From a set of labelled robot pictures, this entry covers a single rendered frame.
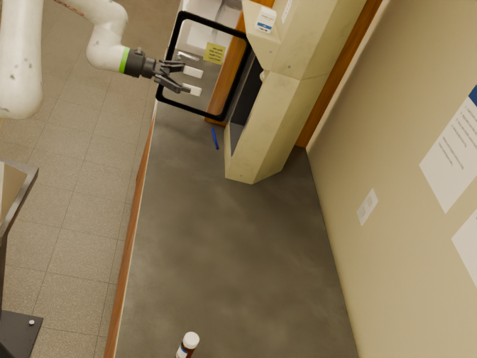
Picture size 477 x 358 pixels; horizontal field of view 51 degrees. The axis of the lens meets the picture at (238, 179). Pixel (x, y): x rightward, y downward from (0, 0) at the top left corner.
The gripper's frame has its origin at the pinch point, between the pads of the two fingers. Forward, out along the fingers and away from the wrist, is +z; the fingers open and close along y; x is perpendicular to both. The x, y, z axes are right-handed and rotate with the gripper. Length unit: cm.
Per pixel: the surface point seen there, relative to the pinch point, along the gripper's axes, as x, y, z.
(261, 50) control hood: -24.4, -13.4, 14.3
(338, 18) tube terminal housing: -40, -9, 34
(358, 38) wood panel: -26, 24, 57
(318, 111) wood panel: 9, 24, 56
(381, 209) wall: 1, -46, 63
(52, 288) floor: 123, -8, -36
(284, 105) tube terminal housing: -7.9, -13.2, 29.1
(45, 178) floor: 123, 67, -60
